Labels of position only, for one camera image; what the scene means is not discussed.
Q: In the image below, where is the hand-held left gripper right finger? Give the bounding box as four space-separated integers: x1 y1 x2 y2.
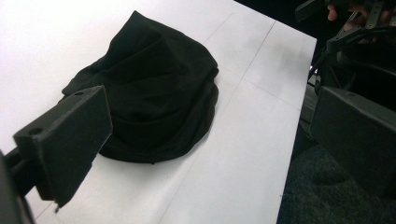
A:
309 86 396 200

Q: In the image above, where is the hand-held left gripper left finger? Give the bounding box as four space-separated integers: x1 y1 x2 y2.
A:
12 85 114 209

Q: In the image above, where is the black cloth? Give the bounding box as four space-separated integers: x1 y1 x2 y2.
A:
61 9 220 164

